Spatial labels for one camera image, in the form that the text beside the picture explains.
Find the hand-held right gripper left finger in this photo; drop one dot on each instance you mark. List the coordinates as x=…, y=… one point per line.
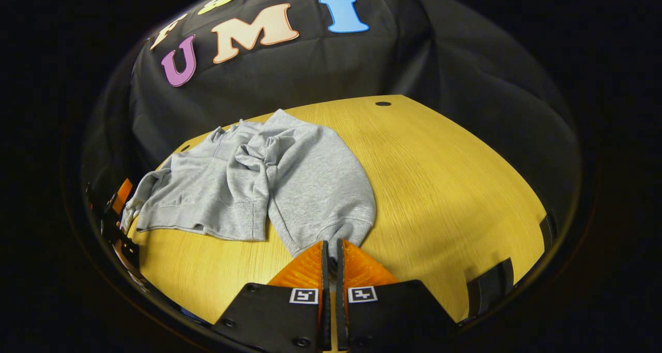
x=325, y=311

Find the black backdrop cloth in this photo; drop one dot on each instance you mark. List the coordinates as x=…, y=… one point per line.
x=310, y=74

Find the grey sweatshirt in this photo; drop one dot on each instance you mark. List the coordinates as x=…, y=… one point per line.
x=310, y=187

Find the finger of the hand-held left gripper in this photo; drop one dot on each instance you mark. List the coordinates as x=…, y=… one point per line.
x=123, y=195

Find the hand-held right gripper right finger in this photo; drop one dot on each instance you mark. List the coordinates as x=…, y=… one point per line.
x=341, y=311

